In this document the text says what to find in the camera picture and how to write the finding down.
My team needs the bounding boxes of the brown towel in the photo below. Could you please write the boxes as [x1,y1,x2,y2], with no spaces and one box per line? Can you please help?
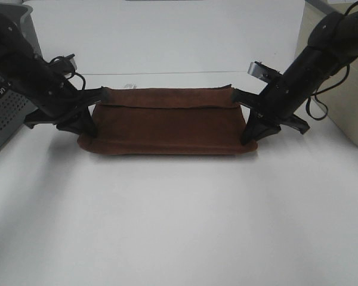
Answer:
[77,85,258,155]

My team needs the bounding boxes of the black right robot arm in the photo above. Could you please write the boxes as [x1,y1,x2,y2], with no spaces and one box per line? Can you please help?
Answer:
[232,1,358,145]

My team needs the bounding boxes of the beige storage box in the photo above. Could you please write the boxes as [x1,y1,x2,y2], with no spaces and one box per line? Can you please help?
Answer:
[294,0,358,151]

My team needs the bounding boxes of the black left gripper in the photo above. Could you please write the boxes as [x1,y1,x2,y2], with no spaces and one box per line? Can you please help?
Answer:
[24,58,109,137]

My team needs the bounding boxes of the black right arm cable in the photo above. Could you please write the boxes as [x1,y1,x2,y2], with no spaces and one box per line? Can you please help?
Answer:
[304,53,358,122]

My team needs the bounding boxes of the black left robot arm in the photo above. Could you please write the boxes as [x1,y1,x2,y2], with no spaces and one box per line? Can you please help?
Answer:
[0,13,107,137]

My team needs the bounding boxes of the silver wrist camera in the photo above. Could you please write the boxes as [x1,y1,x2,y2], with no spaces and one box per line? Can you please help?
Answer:
[248,61,281,83]
[48,54,77,76]

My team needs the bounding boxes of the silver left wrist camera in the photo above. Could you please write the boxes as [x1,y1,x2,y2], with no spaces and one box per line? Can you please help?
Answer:
[48,54,77,76]

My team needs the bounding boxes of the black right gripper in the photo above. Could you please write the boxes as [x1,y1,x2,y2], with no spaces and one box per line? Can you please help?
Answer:
[232,64,309,145]

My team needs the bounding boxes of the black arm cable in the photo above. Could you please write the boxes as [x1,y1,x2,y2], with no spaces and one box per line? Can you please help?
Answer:
[304,53,358,122]
[49,53,87,92]

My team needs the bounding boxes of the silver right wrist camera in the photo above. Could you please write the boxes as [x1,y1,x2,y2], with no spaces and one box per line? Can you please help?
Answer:
[248,61,281,83]

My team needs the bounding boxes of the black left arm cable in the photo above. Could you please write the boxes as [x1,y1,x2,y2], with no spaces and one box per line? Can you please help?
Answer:
[49,53,87,92]

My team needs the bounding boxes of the grey perforated plastic basket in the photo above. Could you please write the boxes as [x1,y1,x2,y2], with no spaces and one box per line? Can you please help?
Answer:
[0,1,42,150]

